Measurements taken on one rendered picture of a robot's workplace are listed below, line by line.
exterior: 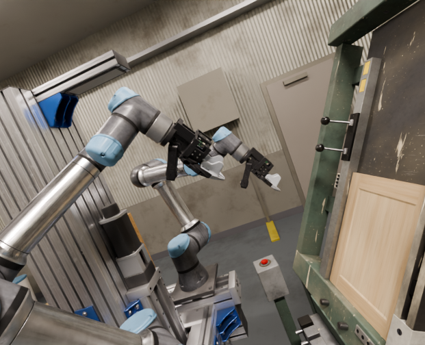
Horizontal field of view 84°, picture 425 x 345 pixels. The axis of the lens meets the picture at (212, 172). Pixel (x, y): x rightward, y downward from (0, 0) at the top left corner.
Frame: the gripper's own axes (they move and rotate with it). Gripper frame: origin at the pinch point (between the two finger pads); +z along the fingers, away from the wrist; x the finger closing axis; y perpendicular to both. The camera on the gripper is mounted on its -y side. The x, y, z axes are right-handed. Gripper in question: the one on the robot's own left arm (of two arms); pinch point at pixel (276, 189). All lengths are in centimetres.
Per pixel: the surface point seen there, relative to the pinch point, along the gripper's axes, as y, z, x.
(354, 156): 31.5, 15.0, 4.4
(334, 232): 2.4, 31.5, 1.2
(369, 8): 75, -21, 7
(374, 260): 5.9, 35.9, -19.9
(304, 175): 17, 97, 284
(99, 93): -100, -242, 284
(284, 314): -50, 56, 16
